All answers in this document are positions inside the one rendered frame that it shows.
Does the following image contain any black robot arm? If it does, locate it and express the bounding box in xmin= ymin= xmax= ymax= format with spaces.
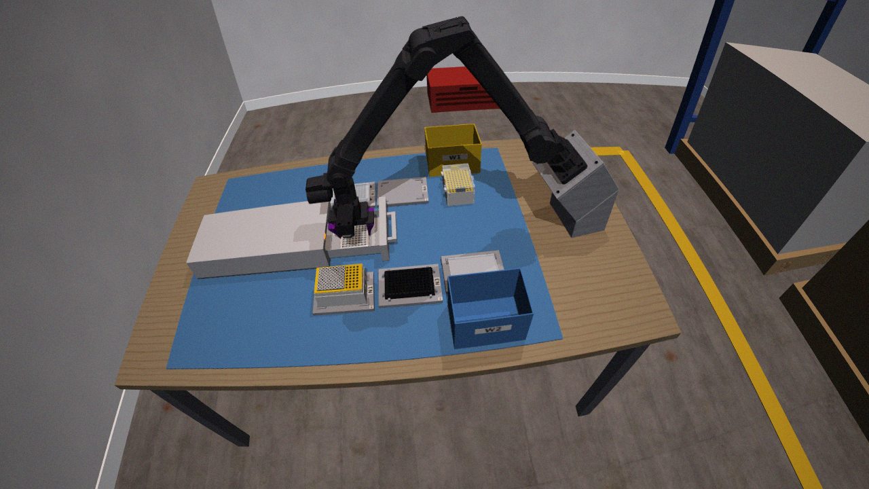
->
xmin=306 ymin=16 xmax=587 ymax=238

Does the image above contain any blue open-top bin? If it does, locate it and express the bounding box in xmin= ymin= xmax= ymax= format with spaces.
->
xmin=447 ymin=268 xmax=534 ymax=349

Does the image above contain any blue bench mat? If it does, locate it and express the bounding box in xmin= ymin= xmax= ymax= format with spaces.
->
xmin=166 ymin=148 xmax=563 ymax=369

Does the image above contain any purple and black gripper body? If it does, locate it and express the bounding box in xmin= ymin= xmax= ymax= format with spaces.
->
xmin=328 ymin=196 xmax=374 ymax=226

